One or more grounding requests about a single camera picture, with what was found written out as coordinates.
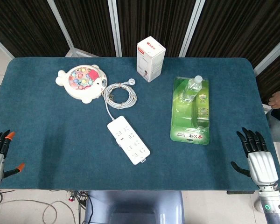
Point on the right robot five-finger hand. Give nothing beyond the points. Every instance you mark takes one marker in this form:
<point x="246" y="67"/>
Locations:
<point x="262" y="166"/>

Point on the white power strip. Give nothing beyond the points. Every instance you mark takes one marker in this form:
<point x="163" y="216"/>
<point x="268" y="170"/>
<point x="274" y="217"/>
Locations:
<point x="131" y="145"/>

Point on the blue felt table mat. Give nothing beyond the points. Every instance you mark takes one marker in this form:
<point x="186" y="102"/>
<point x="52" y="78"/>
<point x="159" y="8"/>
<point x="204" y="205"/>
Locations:
<point x="49" y="128"/>

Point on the red emergency button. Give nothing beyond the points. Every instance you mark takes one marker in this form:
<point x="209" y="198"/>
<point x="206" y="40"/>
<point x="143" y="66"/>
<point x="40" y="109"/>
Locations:
<point x="71" y="198"/>

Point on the green blister package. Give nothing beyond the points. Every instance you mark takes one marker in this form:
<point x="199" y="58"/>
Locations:
<point x="184" y="116"/>

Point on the dark slatted divider screen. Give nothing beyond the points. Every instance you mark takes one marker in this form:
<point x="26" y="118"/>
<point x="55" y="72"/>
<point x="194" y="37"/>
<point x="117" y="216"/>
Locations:
<point x="88" y="23"/>
<point x="275" y="74"/>
<point x="235" y="28"/>
<point x="154" y="18"/>
<point x="25" y="23"/>

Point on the clear water bottle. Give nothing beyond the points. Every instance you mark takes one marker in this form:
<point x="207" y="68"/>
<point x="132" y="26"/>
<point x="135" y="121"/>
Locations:
<point x="192" y="88"/>

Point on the white fish toy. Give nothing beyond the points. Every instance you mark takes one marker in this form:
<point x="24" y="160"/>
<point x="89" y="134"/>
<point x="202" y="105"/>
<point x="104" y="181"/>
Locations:
<point x="84" y="80"/>

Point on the grey-blue robot torso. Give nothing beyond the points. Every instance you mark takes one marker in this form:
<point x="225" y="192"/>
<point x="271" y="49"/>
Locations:
<point x="130" y="205"/>

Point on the white lamp carton box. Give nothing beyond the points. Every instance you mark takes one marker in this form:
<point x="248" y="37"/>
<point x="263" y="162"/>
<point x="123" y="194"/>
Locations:
<point x="151" y="60"/>

